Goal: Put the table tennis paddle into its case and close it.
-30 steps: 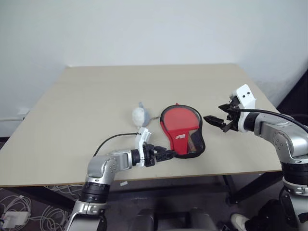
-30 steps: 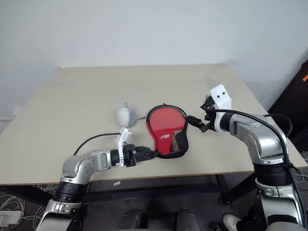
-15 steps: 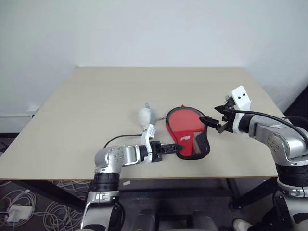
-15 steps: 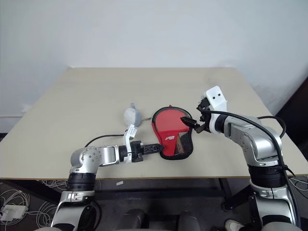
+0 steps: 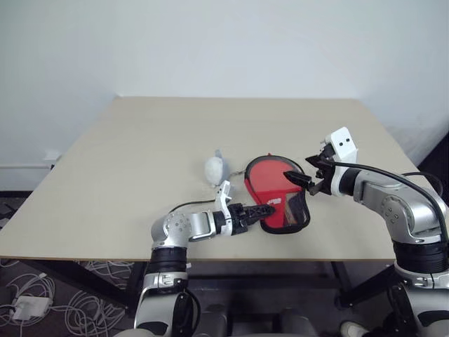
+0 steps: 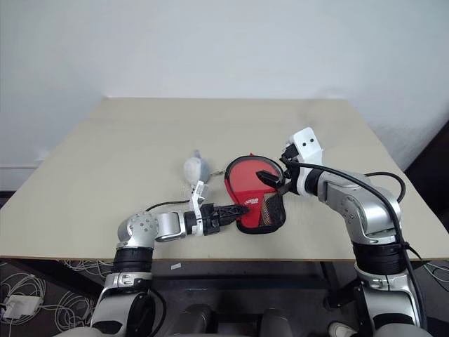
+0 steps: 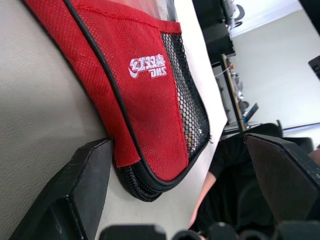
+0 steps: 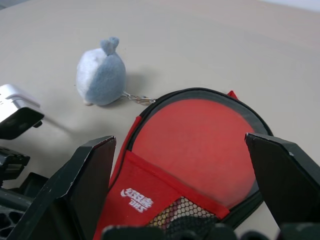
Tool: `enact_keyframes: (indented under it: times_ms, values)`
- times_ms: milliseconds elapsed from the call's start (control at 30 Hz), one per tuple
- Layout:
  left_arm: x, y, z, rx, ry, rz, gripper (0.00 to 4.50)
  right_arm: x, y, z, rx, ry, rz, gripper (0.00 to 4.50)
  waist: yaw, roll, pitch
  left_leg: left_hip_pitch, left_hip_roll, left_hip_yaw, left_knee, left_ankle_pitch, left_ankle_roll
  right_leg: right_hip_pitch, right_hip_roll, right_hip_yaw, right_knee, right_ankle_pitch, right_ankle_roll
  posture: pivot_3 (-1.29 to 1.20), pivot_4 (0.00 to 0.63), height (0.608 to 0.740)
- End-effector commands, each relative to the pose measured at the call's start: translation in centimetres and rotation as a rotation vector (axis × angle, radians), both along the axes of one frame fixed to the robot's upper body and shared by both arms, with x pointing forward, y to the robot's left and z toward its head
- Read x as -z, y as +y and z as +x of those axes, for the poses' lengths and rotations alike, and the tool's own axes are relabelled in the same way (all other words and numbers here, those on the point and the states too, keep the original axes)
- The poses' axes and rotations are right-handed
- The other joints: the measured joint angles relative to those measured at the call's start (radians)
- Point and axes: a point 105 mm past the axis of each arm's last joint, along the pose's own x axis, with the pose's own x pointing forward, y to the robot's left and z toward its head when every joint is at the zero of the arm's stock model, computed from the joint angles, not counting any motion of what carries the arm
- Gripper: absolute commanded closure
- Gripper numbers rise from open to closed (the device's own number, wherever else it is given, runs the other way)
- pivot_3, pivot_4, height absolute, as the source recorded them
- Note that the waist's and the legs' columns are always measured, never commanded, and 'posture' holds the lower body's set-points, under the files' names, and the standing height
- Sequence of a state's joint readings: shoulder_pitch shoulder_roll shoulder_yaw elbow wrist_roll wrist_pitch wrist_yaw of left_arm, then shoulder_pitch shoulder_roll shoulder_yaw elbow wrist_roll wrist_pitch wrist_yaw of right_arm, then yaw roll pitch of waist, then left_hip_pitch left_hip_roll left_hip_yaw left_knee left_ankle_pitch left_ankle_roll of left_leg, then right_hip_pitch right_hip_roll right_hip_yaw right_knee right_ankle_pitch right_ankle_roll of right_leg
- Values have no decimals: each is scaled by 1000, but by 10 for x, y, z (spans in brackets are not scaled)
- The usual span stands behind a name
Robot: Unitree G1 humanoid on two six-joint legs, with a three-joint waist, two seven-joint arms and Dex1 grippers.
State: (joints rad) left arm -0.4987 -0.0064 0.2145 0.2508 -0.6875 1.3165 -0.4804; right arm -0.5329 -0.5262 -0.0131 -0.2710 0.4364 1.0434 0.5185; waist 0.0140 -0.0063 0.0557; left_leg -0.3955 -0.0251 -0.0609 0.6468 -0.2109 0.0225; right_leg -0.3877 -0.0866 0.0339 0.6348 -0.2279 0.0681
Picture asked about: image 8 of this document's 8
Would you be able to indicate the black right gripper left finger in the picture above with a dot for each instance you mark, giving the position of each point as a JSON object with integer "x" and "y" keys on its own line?
{"x": 75, "y": 190}

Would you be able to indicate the red black paddle case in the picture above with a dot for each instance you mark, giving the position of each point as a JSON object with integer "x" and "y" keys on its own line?
{"x": 140, "y": 180}

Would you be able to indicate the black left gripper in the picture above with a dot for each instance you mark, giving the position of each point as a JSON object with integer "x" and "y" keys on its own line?
{"x": 12, "y": 162}

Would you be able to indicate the blue white plush toy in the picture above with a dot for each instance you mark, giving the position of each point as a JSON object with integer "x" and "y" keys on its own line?
{"x": 102, "y": 77}

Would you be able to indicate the red table tennis paddle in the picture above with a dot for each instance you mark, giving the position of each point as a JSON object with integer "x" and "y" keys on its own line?
{"x": 200, "y": 150}

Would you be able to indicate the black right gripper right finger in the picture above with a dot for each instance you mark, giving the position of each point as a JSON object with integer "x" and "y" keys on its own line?
{"x": 285, "y": 180}

